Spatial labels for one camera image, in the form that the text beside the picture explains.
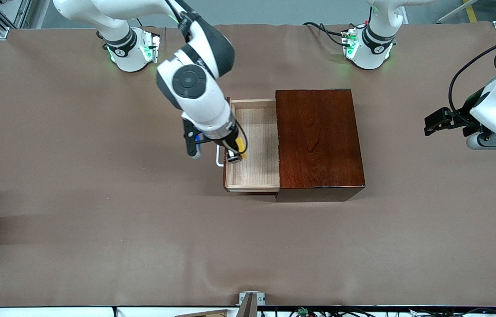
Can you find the dark wooden cabinet box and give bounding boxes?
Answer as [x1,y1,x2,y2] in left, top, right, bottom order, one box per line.
[276,89,366,203]

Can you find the yellow floor tape strip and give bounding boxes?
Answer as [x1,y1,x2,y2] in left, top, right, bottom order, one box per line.
[463,0,478,22]

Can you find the brown table mat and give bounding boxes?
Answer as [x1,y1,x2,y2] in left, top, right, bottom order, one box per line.
[0,23,496,307]

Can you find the brown wooden board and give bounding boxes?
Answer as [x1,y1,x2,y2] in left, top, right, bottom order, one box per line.
[175,310,229,317]

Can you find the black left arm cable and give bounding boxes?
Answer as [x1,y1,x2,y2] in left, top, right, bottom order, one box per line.
[448,39,496,118]

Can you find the black base cables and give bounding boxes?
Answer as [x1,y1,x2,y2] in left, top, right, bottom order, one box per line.
[303,21,354,47]

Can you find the metal bracket with brown post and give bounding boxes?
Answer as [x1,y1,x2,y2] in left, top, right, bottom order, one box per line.
[237,291,267,317]

